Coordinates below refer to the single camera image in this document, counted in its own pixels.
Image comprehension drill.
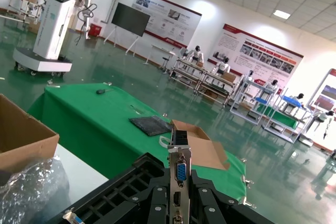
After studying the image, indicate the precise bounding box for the metal tube storage rack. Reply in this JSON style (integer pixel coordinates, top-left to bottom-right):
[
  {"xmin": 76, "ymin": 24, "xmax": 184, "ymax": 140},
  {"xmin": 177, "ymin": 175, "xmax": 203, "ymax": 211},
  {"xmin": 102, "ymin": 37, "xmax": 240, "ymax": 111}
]
[{"xmin": 0, "ymin": 0, "xmax": 44, "ymax": 24}]

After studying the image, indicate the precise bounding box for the clear tape roll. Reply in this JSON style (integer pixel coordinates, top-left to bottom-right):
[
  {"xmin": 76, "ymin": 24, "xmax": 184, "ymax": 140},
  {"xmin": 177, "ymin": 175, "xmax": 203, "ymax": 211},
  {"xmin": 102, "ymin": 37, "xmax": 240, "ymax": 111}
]
[{"xmin": 159, "ymin": 135, "xmax": 174, "ymax": 147}]

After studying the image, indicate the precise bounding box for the ceiling light panel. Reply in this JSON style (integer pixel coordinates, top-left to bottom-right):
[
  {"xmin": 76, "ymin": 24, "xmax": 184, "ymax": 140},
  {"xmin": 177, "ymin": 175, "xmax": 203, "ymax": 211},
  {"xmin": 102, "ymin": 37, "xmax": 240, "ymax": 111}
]
[{"xmin": 272, "ymin": 9, "xmax": 291, "ymax": 20}]

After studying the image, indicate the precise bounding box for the pile of empty antistatic bags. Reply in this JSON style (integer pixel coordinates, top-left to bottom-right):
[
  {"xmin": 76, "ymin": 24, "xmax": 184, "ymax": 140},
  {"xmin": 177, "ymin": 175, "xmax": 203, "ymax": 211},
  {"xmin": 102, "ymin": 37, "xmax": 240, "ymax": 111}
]
[{"xmin": 0, "ymin": 189, "xmax": 72, "ymax": 224}]

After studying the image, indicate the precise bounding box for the black display on stand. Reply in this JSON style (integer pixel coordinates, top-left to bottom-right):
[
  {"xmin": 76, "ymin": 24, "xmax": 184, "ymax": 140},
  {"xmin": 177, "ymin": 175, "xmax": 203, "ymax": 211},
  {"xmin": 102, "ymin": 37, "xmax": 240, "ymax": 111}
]
[{"xmin": 103, "ymin": 2, "xmax": 151, "ymax": 56}]

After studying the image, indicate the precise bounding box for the white frame rack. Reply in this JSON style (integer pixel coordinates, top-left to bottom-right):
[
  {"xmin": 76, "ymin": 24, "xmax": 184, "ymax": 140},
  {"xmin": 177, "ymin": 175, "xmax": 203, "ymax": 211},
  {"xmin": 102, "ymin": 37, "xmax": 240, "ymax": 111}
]
[
  {"xmin": 229, "ymin": 74, "xmax": 283, "ymax": 126},
  {"xmin": 261, "ymin": 94, "xmax": 313, "ymax": 144}
]

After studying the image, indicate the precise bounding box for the black slotted container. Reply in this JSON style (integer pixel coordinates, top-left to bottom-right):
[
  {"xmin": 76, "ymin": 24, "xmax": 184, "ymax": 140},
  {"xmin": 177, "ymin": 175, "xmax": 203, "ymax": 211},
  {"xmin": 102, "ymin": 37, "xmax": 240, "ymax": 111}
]
[{"xmin": 46, "ymin": 152, "xmax": 263, "ymax": 224}]

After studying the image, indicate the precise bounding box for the small open cardboard box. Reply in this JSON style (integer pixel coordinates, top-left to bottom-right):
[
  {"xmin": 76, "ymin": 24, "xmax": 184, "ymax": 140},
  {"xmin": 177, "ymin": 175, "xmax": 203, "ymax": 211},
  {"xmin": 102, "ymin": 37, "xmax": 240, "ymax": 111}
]
[{"xmin": 170, "ymin": 119, "xmax": 231, "ymax": 171}]

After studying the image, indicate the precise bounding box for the red floor cabinet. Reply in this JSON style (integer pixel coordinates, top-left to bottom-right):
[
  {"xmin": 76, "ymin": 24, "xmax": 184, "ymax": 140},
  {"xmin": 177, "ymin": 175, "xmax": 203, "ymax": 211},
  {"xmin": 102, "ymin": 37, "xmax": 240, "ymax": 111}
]
[{"xmin": 88, "ymin": 23, "xmax": 102, "ymax": 38}]

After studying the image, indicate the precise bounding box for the graphics card with silver bracket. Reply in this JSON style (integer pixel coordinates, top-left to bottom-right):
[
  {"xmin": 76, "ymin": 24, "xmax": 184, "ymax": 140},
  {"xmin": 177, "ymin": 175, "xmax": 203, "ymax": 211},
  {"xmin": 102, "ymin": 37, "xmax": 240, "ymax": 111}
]
[
  {"xmin": 167, "ymin": 129, "xmax": 192, "ymax": 224},
  {"xmin": 62, "ymin": 207, "xmax": 85, "ymax": 224}
]

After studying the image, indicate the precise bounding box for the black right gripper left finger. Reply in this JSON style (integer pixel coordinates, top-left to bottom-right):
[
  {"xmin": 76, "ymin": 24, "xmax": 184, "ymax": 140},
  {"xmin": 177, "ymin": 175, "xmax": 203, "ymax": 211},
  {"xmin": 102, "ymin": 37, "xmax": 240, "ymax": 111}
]
[{"xmin": 112, "ymin": 185, "xmax": 171, "ymax": 224}]

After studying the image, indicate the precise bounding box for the black stool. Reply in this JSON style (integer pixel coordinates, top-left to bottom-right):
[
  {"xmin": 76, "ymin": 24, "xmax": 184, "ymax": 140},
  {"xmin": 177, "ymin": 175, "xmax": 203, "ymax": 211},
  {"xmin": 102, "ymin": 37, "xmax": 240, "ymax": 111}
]
[{"xmin": 160, "ymin": 56, "xmax": 171, "ymax": 74}]

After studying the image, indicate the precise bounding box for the white black humanoid robot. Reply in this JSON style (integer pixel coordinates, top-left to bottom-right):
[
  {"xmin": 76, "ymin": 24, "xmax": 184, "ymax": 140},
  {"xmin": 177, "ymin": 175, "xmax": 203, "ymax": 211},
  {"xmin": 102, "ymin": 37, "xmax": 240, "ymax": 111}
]
[
  {"xmin": 244, "ymin": 69, "xmax": 257, "ymax": 88},
  {"xmin": 309, "ymin": 110, "xmax": 336, "ymax": 141},
  {"xmin": 265, "ymin": 79, "xmax": 281, "ymax": 91},
  {"xmin": 292, "ymin": 92, "xmax": 307, "ymax": 107},
  {"xmin": 211, "ymin": 60, "xmax": 232, "ymax": 77},
  {"xmin": 182, "ymin": 45, "xmax": 205, "ymax": 65}
]

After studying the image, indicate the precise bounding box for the metal frame workbench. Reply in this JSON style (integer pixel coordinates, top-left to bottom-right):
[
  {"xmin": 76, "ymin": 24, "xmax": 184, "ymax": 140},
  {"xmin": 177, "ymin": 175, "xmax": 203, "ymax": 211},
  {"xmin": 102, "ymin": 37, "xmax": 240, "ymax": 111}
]
[
  {"xmin": 194, "ymin": 70, "xmax": 237, "ymax": 105},
  {"xmin": 169, "ymin": 57, "xmax": 208, "ymax": 90}
]

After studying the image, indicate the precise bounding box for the black textured pad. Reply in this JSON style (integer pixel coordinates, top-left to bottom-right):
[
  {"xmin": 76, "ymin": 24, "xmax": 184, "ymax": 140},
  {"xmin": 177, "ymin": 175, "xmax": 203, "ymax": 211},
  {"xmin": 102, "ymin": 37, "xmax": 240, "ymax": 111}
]
[{"xmin": 128, "ymin": 115, "xmax": 174, "ymax": 137}]

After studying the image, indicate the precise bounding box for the white mobile robot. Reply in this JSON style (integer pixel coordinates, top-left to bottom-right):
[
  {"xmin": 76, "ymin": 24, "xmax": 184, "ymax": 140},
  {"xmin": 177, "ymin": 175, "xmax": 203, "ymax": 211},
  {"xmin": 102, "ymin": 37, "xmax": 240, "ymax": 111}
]
[{"xmin": 12, "ymin": 0, "xmax": 98, "ymax": 76}]

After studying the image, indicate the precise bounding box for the green tablecloth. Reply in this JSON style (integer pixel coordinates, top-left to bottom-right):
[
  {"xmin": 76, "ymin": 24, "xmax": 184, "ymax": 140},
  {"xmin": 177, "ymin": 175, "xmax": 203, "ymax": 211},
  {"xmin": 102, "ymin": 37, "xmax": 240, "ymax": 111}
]
[{"xmin": 27, "ymin": 82, "xmax": 247, "ymax": 205}]

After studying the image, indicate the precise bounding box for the grey wall pipe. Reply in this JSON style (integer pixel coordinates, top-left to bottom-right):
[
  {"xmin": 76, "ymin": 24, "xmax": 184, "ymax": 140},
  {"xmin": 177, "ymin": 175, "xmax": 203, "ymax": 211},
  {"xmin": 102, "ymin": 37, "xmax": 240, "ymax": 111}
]
[{"xmin": 104, "ymin": 0, "xmax": 118, "ymax": 25}]

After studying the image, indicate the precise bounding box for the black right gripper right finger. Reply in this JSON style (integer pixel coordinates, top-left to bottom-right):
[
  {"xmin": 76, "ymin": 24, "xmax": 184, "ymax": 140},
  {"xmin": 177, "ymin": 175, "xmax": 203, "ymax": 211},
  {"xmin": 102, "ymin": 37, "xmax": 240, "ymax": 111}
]
[{"xmin": 191, "ymin": 184, "xmax": 275, "ymax": 224}]

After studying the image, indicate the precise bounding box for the white red wall poster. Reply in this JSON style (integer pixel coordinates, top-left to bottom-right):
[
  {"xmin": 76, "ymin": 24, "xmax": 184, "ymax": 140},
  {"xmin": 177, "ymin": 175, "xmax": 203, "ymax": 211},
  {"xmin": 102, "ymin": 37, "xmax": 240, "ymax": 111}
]
[
  {"xmin": 207, "ymin": 23, "xmax": 305, "ymax": 88},
  {"xmin": 306, "ymin": 68, "xmax": 336, "ymax": 112},
  {"xmin": 131, "ymin": 0, "xmax": 203, "ymax": 49}
]

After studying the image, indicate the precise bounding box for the large open cardboard box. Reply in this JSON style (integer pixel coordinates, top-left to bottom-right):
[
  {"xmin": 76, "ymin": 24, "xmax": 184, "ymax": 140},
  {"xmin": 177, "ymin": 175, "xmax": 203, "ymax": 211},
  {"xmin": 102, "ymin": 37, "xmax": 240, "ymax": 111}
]
[{"xmin": 0, "ymin": 93, "xmax": 60, "ymax": 174}]

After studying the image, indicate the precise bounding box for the white side table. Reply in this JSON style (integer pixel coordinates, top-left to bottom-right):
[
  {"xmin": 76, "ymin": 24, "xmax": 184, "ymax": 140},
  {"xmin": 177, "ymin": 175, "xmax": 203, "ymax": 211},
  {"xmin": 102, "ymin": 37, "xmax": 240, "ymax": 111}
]
[{"xmin": 150, "ymin": 44, "xmax": 179, "ymax": 67}]

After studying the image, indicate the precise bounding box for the translucent antistatic bag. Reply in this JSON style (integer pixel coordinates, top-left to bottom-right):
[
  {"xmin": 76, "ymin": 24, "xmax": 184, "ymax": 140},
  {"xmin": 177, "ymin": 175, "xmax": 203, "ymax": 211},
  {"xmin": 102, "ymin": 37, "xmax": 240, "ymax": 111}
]
[{"xmin": 0, "ymin": 155, "xmax": 70, "ymax": 204}]

